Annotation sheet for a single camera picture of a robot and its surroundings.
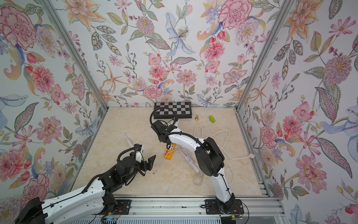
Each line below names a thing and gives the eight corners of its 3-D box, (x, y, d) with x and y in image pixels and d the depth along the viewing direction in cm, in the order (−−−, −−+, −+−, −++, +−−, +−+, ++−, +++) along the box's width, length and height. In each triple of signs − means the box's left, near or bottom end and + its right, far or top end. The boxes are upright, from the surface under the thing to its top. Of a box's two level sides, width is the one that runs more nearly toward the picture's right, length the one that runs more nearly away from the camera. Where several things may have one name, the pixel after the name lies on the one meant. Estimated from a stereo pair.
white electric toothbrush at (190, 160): (196, 174, 87) (197, 172, 85) (180, 150, 97) (180, 148, 95) (199, 172, 88) (200, 170, 86) (183, 149, 98) (183, 147, 96)
